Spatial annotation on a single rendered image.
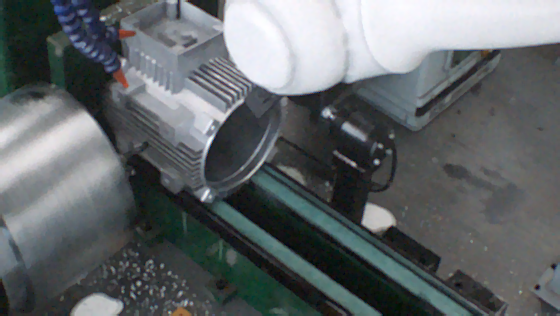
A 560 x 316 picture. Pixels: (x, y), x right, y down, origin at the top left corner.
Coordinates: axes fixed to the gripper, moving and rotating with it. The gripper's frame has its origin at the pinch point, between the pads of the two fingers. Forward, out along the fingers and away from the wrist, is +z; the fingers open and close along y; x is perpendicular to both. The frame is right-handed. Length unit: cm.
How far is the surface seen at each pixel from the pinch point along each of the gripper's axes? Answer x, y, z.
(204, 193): 3.4, 1.1, 23.4
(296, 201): 11.9, -10.5, 23.6
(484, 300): 40.6, -19.9, 13.7
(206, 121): -3.1, 0.7, 12.7
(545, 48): 25, -223, 118
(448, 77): 11, -59, 28
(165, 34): -17.3, -5.0, 16.3
